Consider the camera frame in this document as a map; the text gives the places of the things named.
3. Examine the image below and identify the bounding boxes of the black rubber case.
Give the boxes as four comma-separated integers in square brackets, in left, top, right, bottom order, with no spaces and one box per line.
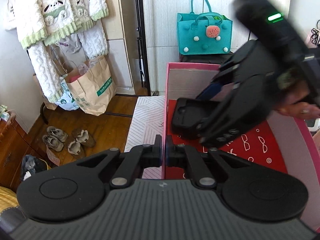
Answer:
[171,98,220,139]

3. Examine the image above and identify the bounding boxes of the pink cardboard box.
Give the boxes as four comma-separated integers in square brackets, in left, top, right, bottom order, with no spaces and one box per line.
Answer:
[161,62,320,233]

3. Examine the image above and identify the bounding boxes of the person's right hand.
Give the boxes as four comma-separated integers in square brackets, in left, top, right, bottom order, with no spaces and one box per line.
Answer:
[275,81,320,120]

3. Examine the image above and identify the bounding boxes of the brown fuzzy slipper pair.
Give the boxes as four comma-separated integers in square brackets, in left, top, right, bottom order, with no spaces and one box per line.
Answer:
[66,128,95,159]

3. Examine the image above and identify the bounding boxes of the black suitcase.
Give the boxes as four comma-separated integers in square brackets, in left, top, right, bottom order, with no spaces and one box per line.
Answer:
[179,52,233,65]

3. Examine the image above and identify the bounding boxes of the teal felt handbag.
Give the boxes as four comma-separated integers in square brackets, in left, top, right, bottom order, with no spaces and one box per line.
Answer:
[177,0,233,55]

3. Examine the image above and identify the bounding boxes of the grey sneaker pair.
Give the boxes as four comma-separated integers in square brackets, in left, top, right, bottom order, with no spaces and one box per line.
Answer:
[42,126,68,152]

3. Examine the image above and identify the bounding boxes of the red glasses-print box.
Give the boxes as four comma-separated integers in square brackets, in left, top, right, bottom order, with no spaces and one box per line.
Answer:
[166,100,287,173]

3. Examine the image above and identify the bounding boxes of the brown paper bag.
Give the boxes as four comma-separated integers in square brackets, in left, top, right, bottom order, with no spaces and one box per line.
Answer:
[65,56,117,116]

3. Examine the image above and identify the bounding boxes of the white plastic bag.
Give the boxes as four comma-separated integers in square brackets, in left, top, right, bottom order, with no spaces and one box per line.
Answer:
[54,79,79,111]

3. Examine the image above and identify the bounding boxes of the wooden dresser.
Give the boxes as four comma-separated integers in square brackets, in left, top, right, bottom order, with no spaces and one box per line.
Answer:
[0,114,49,192]

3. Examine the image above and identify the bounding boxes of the black clothes rack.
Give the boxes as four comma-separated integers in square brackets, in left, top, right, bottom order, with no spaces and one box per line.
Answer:
[135,0,151,96]

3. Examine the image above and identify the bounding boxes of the white fleece robe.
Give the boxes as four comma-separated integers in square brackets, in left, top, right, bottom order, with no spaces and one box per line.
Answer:
[13,0,108,103]

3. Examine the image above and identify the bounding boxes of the black hair ties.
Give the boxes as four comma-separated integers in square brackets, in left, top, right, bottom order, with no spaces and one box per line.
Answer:
[310,19,320,47]

